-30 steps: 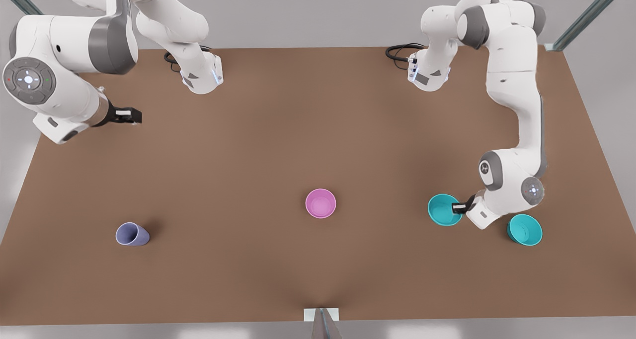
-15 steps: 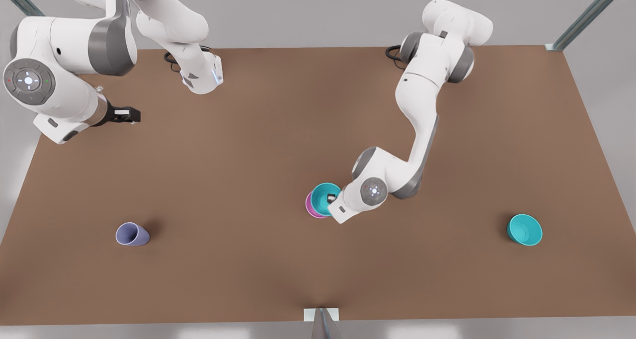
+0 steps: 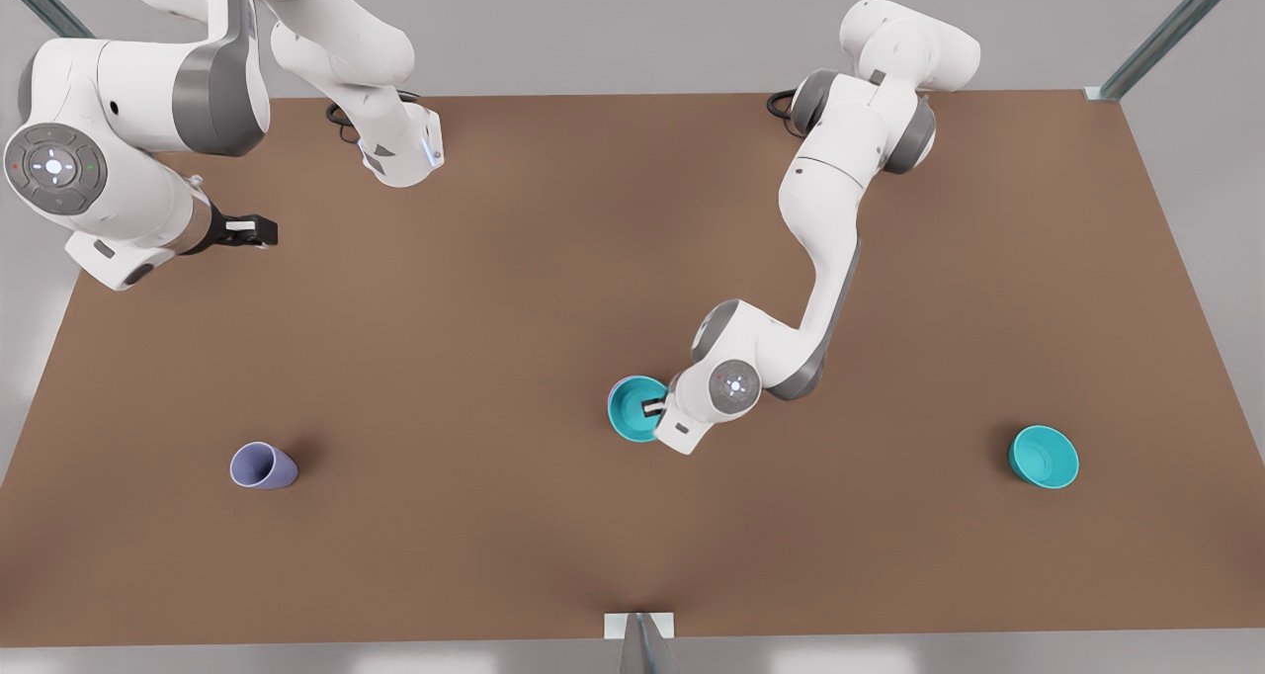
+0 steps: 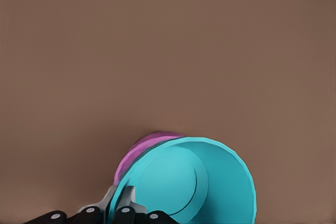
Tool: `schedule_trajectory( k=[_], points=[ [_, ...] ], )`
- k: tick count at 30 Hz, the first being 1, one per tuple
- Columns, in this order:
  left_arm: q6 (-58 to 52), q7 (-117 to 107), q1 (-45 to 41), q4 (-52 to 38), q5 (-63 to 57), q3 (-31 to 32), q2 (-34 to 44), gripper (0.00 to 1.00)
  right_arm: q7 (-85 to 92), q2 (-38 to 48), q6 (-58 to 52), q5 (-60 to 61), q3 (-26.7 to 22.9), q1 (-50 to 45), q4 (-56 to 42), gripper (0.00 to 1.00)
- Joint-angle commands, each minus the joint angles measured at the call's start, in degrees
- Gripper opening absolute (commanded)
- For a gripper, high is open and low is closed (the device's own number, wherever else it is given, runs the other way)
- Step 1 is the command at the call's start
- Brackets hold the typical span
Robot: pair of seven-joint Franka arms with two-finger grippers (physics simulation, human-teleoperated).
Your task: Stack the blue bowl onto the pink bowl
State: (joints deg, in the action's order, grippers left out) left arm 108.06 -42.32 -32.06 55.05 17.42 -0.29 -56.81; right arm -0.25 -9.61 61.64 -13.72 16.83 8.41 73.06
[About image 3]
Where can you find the teal bowl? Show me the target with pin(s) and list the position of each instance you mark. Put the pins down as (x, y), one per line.
(1040, 455)
(627, 411)

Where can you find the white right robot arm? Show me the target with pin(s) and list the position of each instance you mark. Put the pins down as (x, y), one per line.
(119, 91)

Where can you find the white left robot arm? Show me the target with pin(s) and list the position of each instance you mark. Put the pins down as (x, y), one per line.
(828, 210)

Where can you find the lavender cup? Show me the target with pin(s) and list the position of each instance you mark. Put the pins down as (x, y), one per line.
(259, 467)

